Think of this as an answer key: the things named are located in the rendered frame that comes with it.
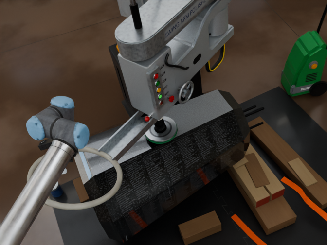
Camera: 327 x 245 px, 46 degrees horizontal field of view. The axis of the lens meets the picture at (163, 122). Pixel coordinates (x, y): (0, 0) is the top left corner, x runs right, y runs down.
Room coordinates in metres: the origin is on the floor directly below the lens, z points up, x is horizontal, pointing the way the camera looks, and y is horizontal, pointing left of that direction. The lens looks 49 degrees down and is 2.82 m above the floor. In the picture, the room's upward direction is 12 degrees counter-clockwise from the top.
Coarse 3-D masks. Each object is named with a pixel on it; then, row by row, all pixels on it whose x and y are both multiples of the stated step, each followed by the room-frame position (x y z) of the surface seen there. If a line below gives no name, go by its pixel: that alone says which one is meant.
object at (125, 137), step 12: (132, 120) 1.55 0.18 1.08; (144, 120) 1.56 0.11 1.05; (156, 120) 1.53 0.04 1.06; (120, 132) 1.47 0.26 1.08; (132, 132) 1.48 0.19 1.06; (144, 132) 1.45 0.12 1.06; (108, 144) 1.40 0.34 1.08; (120, 144) 1.40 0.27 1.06; (132, 144) 1.38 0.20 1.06; (120, 156) 1.31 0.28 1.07
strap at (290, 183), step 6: (282, 180) 1.42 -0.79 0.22; (288, 180) 1.41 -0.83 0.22; (294, 186) 1.35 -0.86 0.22; (300, 192) 1.30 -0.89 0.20; (306, 198) 1.28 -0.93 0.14; (312, 204) 1.23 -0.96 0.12; (318, 210) 1.17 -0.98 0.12; (234, 216) 1.31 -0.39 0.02; (324, 216) 1.13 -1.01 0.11; (240, 222) 1.25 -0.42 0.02; (246, 228) 1.19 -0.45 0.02; (252, 234) 1.14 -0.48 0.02; (258, 240) 1.09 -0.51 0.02
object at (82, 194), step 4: (80, 176) 1.96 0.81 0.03; (76, 180) 1.93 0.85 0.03; (80, 180) 1.92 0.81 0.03; (76, 184) 1.89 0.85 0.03; (80, 184) 1.88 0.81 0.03; (76, 188) 1.85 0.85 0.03; (80, 188) 1.84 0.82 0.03; (84, 188) 1.83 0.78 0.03; (80, 192) 1.80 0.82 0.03; (84, 192) 1.79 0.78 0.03; (80, 196) 1.76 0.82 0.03; (84, 196) 1.75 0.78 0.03; (88, 196) 1.74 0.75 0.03; (80, 200) 1.72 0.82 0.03; (84, 200) 1.71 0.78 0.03
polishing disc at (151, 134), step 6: (168, 120) 1.68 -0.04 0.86; (168, 126) 1.63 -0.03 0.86; (174, 126) 1.62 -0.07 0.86; (150, 132) 1.61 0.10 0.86; (168, 132) 1.58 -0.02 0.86; (174, 132) 1.57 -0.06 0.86; (150, 138) 1.56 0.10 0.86; (156, 138) 1.55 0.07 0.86; (162, 138) 1.54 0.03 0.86; (168, 138) 1.53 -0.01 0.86
